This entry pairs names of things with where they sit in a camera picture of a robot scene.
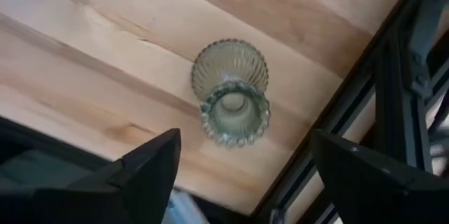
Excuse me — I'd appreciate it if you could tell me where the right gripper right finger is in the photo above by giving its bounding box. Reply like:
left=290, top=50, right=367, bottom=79
left=310, top=129, right=449, bottom=224

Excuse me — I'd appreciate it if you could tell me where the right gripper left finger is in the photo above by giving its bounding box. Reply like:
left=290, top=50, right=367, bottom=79
left=36, top=128, right=182, bottom=224

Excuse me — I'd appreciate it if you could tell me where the green glass candle holder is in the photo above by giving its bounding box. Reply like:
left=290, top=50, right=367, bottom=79
left=191, top=39, right=272, bottom=149

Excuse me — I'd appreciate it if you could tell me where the black aluminium table frame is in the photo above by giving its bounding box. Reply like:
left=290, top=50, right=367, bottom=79
left=0, top=0, right=449, bottom=224

